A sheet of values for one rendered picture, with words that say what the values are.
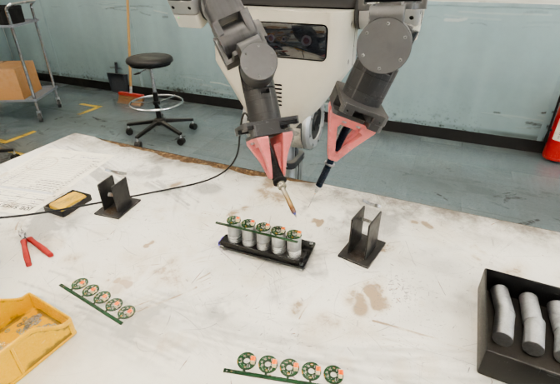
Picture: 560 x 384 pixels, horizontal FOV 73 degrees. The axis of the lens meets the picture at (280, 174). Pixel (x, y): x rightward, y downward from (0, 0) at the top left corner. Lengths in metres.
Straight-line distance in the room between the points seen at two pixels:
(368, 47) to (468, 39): 2.71
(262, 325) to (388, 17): 0.43
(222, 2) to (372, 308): 0.54
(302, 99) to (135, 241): 0.55
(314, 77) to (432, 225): 0.46
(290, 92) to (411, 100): 2.27
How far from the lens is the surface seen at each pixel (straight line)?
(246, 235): 0.66
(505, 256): 0.80
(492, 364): 0.58
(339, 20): 0.96
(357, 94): 0.52
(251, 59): 0.59
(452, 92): 3.21
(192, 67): 3.92
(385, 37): 0.43
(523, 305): 0.67
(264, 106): 0.65
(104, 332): 0.63
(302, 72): 1.00
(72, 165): 1.12
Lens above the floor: 1.20
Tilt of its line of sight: 28 degrees down
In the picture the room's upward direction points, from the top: straight up
